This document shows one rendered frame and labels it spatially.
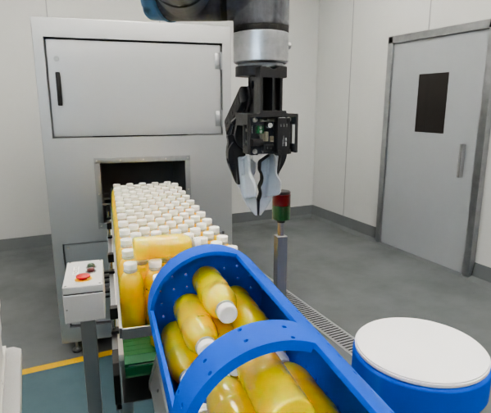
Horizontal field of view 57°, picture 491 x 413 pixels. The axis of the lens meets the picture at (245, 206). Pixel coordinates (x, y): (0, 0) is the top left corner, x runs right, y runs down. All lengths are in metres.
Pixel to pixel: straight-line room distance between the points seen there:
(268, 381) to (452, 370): 0.48
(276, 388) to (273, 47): 0.45
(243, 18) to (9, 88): 4.70
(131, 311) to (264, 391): 0.80
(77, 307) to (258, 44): 0.87
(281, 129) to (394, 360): 0.60
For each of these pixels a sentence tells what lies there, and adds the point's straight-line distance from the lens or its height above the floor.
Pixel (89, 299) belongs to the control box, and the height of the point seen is 1.06.
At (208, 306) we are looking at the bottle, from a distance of 0.94.
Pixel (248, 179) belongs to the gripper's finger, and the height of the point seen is 1.45.
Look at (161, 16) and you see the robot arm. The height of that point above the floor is 1.66.
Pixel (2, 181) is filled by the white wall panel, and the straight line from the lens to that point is 5.31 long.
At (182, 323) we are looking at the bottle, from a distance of 0.96.
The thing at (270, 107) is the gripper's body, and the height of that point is 1.55.
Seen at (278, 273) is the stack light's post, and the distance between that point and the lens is 1.63.
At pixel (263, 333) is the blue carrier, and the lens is 0.68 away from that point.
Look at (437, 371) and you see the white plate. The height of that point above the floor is 1.04.
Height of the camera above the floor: 1.56
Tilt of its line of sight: 13 degrees down
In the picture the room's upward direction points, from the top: straight up
